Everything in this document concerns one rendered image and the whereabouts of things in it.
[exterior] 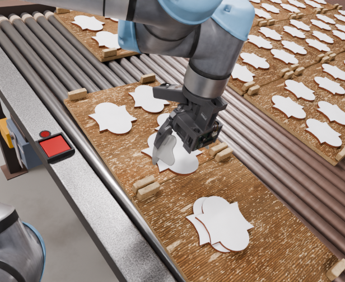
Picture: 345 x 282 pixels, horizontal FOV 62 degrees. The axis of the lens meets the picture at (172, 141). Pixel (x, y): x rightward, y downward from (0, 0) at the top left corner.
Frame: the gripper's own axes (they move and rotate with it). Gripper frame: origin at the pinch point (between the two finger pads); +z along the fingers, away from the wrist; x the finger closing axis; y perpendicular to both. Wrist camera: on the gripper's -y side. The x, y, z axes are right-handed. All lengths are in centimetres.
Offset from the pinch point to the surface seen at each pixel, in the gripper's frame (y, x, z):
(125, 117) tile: -25.0, 3.0, 11.8
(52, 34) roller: -85, 3, 16
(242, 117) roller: -10.8, 44.1, 14.3
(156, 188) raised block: 2.0, -3.9, 9.9
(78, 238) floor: -37, -9, 107
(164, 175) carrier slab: -1.4, 1.5, 12.2
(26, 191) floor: -78, -22, 107
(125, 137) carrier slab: -18.1, -0.7, 12.5
